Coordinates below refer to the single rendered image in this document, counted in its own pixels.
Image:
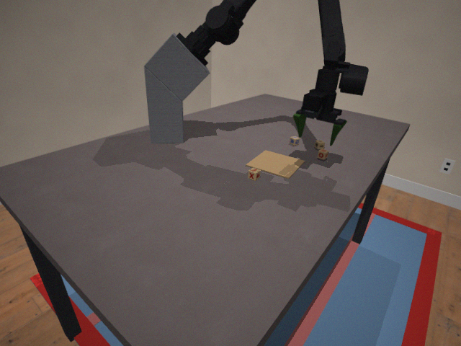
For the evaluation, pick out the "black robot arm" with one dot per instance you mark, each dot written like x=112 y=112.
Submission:
x=226 y=30

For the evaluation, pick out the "tan flat mat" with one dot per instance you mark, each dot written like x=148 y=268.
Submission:
x=277 y=164

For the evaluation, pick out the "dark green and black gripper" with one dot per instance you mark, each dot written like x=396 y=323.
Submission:
x=323 y=116

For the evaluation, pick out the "tan letter block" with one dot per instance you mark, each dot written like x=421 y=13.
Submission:
x=322 y=154
x=254 y=174
x=319 y=144
x=294 y=140

